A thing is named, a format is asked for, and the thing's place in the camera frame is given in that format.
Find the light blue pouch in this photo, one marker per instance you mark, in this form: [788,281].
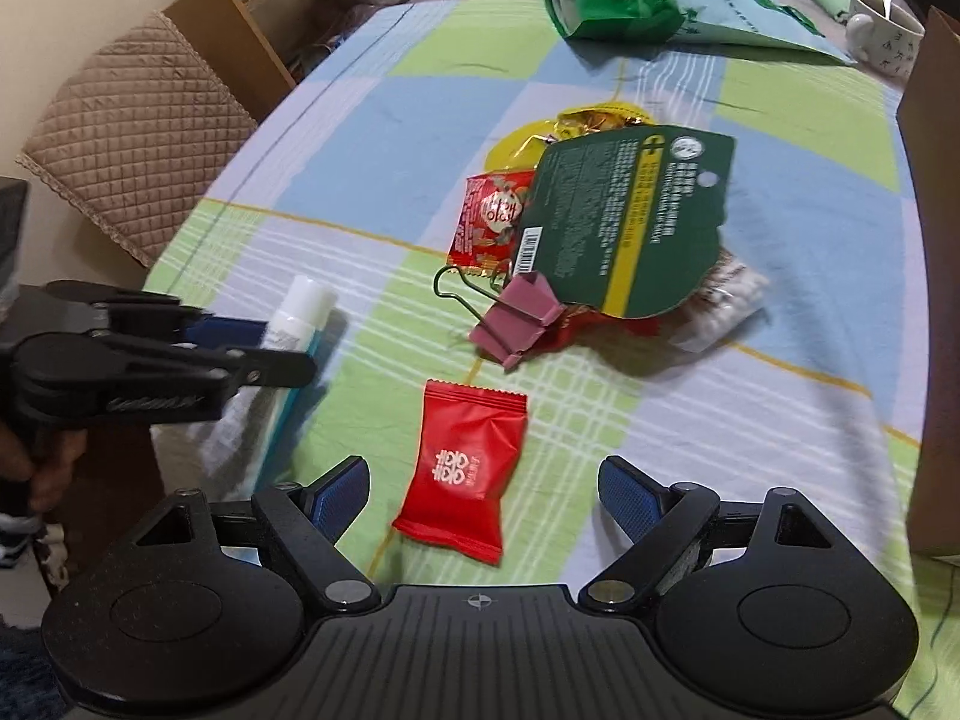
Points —
[750,15]

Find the dark green card package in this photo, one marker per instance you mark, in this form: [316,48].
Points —
[615,225]

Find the red candy packet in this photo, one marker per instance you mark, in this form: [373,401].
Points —
[457,465]

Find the red snack packet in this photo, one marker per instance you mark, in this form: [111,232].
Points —
[487,221]

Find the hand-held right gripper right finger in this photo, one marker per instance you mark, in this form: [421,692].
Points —
[630,499]

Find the white and blue toothpaste tube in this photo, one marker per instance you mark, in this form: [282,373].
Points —
[300,315]

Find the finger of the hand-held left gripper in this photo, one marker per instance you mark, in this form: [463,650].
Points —
[262,369]
[221,331]

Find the pink binder clip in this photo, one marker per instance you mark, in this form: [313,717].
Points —
[517,322]

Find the person's left hand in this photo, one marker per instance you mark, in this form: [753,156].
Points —
[45,472]

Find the quilted beige chair cover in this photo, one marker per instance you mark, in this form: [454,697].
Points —
[127,135]

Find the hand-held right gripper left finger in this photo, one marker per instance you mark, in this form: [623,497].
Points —
[341,499]

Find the brown cardboard box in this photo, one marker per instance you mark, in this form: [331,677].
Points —
[934,315]

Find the gold candy wrapper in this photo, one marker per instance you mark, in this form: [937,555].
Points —
[600,120]

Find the patterned mug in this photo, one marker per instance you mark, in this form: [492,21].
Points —
[885,41]

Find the yellow packet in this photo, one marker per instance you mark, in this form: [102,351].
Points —
[517,146]

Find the white and brown snack packet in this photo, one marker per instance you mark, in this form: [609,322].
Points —
[724,300]

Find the wooden shelf cabinet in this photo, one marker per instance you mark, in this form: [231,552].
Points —
[225,30]

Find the checkered tablecloth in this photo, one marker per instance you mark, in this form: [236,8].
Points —
[450,90]

